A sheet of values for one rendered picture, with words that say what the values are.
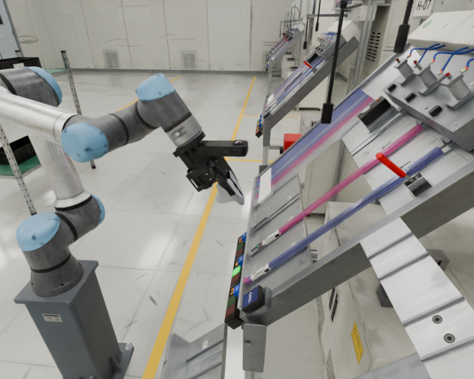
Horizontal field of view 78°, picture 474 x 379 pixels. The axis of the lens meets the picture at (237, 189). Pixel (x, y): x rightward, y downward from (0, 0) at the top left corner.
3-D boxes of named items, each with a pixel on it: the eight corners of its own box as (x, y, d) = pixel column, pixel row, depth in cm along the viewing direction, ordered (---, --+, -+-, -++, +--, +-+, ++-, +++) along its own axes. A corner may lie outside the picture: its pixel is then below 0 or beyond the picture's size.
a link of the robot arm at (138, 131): (92, 125, 67) (118, 103, 61) (126, 113, 76) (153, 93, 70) (111, 155, 69) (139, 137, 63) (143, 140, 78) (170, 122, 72)
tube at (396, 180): (248, 285, 74) (244, 283, 74) (248, 280, 75) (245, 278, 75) (444, 153, 52) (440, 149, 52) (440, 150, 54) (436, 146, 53)
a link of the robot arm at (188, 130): (195, 110, 69) (186, 120, 62) (207, 127, 71) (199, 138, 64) (171, 126, 72) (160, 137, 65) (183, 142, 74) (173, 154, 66)
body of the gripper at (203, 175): (205, 180, 78) (178, 144, 74) (232, 165, 75) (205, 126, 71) (199, 195, 72) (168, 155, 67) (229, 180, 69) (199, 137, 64)
